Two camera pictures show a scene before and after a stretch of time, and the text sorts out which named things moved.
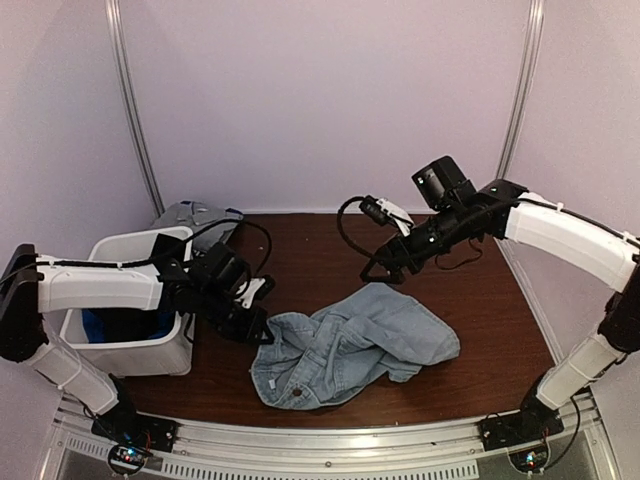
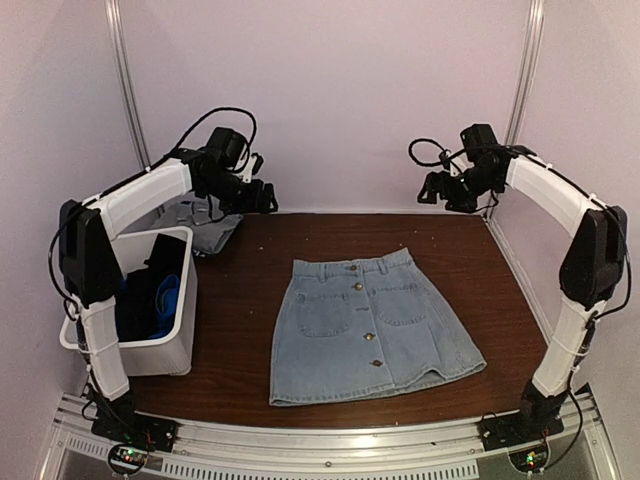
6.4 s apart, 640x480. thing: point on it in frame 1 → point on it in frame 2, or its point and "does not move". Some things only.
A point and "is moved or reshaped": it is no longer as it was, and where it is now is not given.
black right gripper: [396, 275] → [454, 203]
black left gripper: [249, 329] → [258, 202]
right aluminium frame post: [524, 89] does not move
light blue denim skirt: [380, 329] is moved or reshaped
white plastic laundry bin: [170, 357] does not move
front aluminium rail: [576, 450] does not move
